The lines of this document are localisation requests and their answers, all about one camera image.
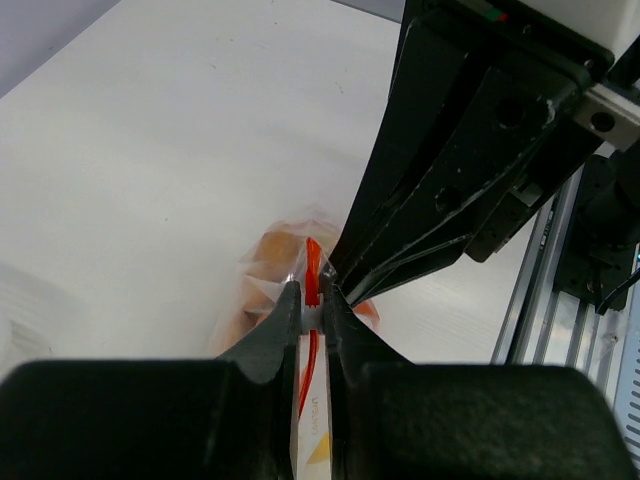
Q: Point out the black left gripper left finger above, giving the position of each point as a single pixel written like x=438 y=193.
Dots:
x=231 y=417

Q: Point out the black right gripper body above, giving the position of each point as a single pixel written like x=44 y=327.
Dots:
x=521 y=40

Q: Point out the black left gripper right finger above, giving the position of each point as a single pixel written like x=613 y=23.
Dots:
x=393 y=419

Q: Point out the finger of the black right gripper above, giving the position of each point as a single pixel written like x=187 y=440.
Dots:
x=429 y=60
x=461 y=173

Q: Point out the clear zip top bag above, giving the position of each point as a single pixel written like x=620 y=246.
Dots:
x=252 y=301

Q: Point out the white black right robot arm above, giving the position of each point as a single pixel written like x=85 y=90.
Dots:
x=607 y=208

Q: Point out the white plastic perforated basket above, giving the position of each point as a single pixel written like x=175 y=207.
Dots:
x=26 y=311

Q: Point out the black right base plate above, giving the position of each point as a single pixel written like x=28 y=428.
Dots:
x=590 y=271

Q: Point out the aluminium mounting rail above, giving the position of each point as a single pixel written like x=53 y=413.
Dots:
x=544 y=325

